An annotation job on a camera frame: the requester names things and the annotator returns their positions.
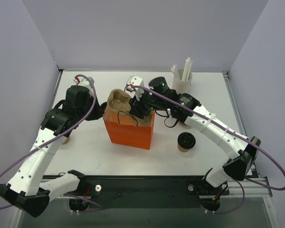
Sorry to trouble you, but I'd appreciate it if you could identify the brown cardboard cup carrier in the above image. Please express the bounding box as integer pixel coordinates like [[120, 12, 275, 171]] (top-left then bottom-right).
[[104, 89, 153, 127]]

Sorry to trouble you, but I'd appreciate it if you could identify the orange paper bag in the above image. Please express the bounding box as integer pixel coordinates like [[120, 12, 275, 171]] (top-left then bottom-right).
[[103, 107, 155, 150]]

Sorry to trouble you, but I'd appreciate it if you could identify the black plastic cup lid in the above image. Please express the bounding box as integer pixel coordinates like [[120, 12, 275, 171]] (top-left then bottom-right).
[[177, 132, 196, 149]]

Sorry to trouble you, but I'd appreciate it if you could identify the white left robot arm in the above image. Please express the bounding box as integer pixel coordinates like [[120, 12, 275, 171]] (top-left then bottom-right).
[[0, 85, 103, 218]]

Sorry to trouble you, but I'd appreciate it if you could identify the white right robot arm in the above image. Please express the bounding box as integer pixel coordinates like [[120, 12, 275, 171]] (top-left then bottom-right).
[[125, 76, 260, 194]]

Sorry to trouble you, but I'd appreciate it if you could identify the white straw holder cup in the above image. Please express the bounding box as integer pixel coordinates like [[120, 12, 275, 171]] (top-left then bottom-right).
[[172, 68, 192, 94]]

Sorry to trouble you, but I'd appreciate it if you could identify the white wrapped straw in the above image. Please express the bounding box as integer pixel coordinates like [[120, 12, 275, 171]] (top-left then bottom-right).
[[181, 57, 193, 81], [171, 64, 181, 80]]

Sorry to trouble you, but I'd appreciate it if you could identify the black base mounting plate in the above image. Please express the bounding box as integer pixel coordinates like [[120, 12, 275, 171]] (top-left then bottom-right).
[[59, 175, 228, 209]]

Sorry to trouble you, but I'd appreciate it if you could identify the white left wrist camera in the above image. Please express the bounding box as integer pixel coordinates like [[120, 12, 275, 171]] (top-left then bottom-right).
[[73, 75, 95, 97]]

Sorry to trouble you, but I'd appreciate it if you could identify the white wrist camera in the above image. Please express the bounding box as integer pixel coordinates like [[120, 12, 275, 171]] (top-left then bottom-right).
[[73, 75, 95, 97], [124, 76, 144, 101]]

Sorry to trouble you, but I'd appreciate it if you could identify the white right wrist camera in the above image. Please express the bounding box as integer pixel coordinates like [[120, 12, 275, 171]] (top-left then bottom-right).
[[124, 76, 144, 101]]

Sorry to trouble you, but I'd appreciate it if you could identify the aluminium frame rail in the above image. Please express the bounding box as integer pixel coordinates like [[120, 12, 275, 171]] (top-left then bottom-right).
[[222, 70, 273, 198]]

